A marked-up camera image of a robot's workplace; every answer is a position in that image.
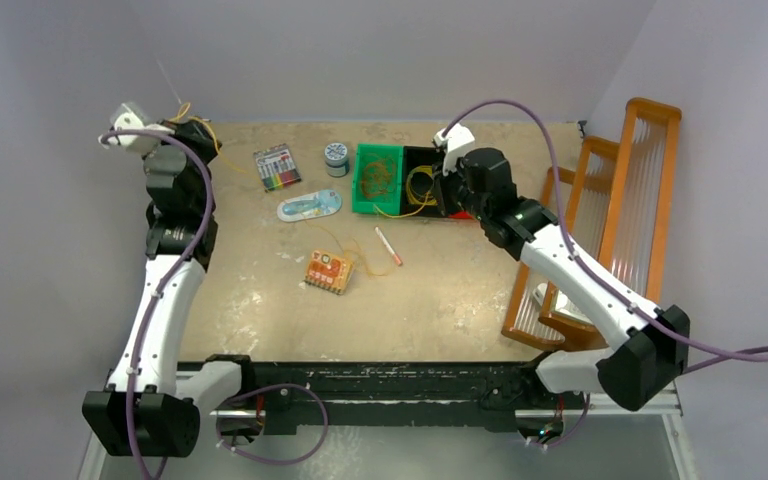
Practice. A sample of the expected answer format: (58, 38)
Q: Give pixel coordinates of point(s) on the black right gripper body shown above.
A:
(455, 195)

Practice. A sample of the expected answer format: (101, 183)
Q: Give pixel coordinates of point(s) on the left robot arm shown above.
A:
(144, 409)

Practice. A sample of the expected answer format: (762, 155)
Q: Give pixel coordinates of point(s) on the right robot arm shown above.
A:
(646, 345)

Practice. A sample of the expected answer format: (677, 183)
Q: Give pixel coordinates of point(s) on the black plastic bin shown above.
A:
(417, 182)

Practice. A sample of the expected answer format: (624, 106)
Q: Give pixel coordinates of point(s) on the marker pen set pack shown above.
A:
(276, 167)

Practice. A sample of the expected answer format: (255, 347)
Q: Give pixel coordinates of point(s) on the green plastic bin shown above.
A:
(377, 179)

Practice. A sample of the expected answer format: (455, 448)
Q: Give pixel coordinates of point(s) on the white orange marker pen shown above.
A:
(388, 246)

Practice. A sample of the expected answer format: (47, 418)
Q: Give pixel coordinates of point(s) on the round paint jar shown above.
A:
(337, 161)

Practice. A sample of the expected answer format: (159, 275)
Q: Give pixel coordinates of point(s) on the wooden rack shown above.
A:
(617, 205)

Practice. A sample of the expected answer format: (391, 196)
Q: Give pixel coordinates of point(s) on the correction tape blister pack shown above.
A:
(310, 206)

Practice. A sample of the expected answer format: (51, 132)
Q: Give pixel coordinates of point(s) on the orange spiral notebook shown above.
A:
(328, 271)

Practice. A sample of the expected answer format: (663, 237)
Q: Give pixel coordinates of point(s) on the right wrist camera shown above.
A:
(454, 143)

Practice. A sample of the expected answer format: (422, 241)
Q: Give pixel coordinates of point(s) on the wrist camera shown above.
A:
(130, 116)
(454, 143)

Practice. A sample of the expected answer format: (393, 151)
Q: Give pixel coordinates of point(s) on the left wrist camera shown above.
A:
(130, 116)

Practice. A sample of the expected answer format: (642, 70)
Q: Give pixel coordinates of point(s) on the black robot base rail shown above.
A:
(496, 396)

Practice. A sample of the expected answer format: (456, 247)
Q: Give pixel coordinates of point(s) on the aluminium table edge rail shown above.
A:
(96, 463)

